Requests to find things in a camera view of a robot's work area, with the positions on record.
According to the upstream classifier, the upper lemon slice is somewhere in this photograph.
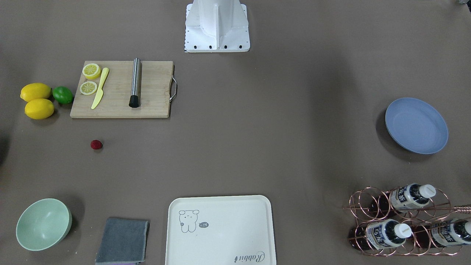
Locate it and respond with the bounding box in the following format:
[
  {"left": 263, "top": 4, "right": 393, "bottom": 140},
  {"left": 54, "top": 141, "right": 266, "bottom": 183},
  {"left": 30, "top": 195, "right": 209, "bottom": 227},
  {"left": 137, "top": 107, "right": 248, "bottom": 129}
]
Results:
[{"left": 81, "top": 63, "right": 101, "bottom": 80}]

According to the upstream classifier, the lemon slice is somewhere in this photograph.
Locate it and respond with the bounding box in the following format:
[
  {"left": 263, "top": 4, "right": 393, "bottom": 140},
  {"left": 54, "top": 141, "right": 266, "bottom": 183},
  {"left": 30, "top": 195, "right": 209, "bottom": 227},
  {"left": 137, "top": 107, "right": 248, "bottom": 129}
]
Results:
[
  {"left": 81, "top": 63, "right": 101, "bottom": 80},
  {"left": 79, "top": 81, "right": 98, "bottom": 95}
]

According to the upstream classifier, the wooden cutting board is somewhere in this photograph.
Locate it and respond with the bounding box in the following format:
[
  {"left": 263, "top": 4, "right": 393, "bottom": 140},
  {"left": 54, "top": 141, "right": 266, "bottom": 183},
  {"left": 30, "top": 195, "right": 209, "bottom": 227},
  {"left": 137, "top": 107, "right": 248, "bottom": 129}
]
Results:
[{"left": 70, "top": 60, "right": 175, "bottom": 119}]

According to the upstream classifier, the copper wire bottle rack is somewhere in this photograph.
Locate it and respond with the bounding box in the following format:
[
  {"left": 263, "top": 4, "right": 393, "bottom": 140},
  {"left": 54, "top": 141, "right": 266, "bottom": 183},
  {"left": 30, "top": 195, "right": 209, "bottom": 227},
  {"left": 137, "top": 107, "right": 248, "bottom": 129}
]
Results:
[{"left": 346, "top": 187, "right": 470, "bottom": 257}]

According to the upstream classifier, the red strawberry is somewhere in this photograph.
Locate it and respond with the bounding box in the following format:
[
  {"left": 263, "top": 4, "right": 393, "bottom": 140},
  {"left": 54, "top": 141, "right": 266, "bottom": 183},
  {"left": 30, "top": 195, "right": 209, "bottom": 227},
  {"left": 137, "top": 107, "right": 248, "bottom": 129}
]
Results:
[{"left": 90, "top": 139, "right": 103, "bottom": 150}]

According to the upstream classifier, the green lime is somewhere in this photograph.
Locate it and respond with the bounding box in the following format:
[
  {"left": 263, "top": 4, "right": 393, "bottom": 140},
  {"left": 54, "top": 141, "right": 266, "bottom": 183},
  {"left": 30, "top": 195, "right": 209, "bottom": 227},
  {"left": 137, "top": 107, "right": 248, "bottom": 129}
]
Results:
[{"left": 52, "top": 86, "right": 74, "bottom": 104}]

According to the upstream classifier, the whole yellow lemon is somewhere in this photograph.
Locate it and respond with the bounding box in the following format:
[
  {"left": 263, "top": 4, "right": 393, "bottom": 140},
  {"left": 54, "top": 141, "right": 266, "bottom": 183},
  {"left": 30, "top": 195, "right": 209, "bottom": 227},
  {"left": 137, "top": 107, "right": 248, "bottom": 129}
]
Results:
[
  {"left": 25, "top": 98, "right": 54, "bottom": 120},
  {"left": 20, "top": 82, "right": 52, "bottom": 102}
]

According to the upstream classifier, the top bottle white cap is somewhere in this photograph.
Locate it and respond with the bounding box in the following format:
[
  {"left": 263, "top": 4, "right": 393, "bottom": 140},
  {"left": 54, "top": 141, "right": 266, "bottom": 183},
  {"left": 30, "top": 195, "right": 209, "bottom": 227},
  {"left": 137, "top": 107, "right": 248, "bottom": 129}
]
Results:
[{"left": 369, "top": 183, "right": 437, "bottom": 218}]

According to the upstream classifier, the lower whole yellow lemon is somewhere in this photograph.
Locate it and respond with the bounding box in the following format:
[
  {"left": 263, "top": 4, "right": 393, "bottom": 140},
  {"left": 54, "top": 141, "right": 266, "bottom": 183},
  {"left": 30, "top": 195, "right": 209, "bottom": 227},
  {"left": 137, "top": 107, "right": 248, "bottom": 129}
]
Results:
[{"left": 25, "top": 98, "right": 54, "bottom": 120}]

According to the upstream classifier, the blue plate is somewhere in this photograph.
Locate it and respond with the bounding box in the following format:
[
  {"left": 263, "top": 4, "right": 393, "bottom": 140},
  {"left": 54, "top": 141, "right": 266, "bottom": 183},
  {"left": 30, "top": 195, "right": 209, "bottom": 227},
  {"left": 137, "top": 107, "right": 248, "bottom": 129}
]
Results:
[{"left": 384, "top": 98, "right": 449, "bottom": 155}]

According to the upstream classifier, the lower lemon slice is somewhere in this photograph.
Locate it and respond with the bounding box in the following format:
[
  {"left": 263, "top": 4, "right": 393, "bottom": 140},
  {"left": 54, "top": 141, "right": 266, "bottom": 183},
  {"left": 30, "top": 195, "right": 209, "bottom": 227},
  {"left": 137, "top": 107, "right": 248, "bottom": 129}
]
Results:
[{"left": 79, "top": 81, "right": 98, "bottom": 95}]

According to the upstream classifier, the upper whole yellow lemon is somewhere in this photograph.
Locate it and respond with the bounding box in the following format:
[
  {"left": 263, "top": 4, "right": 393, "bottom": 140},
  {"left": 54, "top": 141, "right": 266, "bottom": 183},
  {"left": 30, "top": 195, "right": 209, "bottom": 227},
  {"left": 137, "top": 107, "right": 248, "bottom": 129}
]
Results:
[{"left": 20, "top": 82, "right": 52, "bottom": 102}]

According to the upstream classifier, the lower bottle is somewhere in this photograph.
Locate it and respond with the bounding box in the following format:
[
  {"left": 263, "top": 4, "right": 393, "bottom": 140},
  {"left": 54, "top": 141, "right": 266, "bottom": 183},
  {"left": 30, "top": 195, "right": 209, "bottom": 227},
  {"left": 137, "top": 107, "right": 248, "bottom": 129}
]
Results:
[
  {"left": 412, "top": 218, "right": 471, "bottom": 248},
  {"left": 348, "top": 219, "right": 412, "bottom": 251}
]

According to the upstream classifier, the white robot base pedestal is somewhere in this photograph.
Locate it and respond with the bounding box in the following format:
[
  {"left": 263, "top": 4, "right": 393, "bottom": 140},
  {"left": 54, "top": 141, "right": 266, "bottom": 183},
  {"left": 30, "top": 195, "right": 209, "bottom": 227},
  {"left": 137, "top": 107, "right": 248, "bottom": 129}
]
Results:
[{"left": 184, "top": 0, "right": 251, "bottom": 53}]

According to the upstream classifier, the white rabbit tray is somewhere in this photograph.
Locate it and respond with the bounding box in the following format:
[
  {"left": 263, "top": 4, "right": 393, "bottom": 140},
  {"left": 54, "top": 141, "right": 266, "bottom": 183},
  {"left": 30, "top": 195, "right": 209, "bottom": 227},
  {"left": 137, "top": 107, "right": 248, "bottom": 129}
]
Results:
[{"left": 165, "top": 195, "right": 277, "bottom": 265}]

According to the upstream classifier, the steel muddler black tip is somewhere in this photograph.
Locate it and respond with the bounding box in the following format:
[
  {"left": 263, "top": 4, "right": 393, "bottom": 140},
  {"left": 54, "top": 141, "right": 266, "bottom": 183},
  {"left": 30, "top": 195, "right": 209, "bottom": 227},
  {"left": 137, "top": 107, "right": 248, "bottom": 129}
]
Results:
[{"left": 128, "top": 57, "right": 142, "bottom": 108}]

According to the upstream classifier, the grey folded cloth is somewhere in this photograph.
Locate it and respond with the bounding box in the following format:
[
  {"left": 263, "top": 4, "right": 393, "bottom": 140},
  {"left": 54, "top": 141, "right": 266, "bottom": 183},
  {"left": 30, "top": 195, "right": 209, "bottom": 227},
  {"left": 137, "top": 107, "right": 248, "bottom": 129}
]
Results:
[{"left": 95, "top": 218, "right": 149, "bottom": 265}]

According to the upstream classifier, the yellow plastic knife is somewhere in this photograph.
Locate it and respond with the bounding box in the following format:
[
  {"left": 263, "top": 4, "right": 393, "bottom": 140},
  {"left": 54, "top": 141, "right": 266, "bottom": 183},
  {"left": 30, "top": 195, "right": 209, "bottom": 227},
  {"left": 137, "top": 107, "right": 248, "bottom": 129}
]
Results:
[{"left": 91, "top": 67, "right": 110, "bottom": 109}]

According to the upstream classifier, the light green bowl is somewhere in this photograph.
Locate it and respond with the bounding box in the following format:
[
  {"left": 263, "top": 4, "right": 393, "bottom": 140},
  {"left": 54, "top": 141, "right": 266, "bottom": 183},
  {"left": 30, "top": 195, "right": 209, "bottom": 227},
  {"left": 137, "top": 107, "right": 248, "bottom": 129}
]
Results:
[{"left": 15, "top": 198, "right": 72, "bottom": 251}]

